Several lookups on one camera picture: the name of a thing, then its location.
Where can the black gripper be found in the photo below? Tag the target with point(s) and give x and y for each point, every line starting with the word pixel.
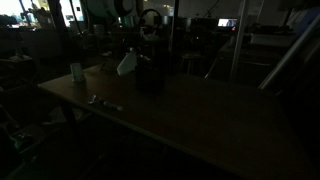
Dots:
pixel 149 43

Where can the white towel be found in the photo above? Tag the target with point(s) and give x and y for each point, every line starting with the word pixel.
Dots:
pixel 127 65

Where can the black basket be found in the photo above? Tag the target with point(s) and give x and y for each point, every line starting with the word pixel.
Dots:
pixel 150 78

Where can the round stool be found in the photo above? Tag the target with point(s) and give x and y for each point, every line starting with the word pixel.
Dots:
pixel 191 60

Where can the small metal object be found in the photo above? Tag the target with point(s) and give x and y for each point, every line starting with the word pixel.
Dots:
pixel 112 106

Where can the white cup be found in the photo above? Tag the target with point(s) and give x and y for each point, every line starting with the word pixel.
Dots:
pixel 77 72

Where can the lit computer monitor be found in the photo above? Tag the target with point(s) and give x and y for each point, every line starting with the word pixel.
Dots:
pixel 227 22

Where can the vertical metal pole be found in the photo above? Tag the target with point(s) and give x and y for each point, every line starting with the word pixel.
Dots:
pixel 238 43

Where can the diagonal metal pole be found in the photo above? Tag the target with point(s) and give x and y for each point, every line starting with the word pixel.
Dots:
pixel 293 50

